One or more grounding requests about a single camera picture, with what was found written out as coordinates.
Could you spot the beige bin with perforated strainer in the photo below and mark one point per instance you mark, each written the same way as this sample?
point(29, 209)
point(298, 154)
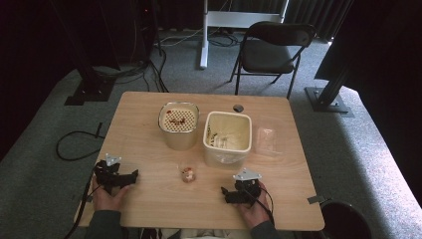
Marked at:
point(179, 124)

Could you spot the person's left hand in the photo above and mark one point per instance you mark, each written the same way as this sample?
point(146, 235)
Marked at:
point(107, 199)

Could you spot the black metal stand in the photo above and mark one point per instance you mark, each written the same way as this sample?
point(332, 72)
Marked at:
point(91, 89)
point(328, 99)

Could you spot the black folding chair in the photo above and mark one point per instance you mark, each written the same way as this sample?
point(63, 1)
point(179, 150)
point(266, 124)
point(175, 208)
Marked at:
point(270, 53)

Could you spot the clear plastic food container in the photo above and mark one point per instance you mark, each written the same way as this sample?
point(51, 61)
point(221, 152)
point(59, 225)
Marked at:
point(268, 141)

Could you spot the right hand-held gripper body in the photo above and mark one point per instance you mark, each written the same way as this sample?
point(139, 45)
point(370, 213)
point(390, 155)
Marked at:
point(247, 189)

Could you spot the dark curtain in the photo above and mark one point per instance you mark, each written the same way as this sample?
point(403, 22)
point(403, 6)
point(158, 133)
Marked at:
point(315, 16)

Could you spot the white square bin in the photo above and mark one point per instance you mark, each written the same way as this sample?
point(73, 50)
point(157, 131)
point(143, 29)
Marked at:
point(227, 139)

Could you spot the white desk frame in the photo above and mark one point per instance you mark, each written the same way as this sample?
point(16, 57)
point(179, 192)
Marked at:
point(232, 19)

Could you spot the black round bin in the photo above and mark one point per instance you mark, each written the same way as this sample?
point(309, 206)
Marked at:
point(345, 222)

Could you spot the small clear cup with food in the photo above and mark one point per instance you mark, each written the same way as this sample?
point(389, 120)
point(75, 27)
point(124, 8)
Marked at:
point(187, 174)

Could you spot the grey tape piece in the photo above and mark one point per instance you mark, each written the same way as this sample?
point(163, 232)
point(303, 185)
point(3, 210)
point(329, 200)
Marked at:
point(316, 199)

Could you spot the person's right hand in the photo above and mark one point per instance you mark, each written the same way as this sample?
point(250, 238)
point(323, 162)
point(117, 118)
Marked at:
point(255, 212)

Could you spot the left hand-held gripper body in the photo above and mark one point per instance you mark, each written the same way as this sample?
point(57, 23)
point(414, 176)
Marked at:
point(107, 174)

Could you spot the person's lap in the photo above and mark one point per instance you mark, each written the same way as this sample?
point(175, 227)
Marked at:
point(199, 234)

